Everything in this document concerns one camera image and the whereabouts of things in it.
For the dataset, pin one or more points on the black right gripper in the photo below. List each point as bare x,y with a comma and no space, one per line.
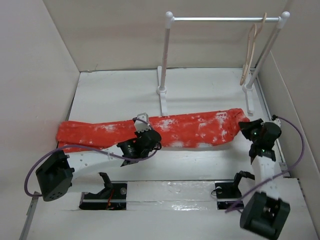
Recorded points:
245,126

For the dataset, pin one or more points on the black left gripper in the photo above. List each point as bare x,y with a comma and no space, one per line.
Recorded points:
138,134

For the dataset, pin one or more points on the red white patterned trousers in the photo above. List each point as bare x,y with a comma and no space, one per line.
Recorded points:
192,130

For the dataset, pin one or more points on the wooden clothes hanger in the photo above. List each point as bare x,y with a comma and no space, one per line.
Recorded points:
253,33

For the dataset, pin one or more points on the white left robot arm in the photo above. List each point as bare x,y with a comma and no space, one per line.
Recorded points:
60,172

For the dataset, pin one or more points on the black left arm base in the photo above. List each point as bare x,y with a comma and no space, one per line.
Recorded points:
112,197

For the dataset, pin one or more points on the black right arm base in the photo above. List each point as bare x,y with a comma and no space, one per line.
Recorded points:
227,191

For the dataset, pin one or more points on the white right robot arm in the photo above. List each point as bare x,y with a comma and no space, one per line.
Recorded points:
265,213

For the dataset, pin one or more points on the white clothes rack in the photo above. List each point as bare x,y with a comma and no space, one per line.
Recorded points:
247,87

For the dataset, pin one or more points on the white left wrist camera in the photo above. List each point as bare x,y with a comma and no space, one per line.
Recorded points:
141,123

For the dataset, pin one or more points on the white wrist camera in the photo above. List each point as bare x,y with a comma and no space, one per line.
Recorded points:
276,120
141,123

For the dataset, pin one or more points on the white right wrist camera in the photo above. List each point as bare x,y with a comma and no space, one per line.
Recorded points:
276,120

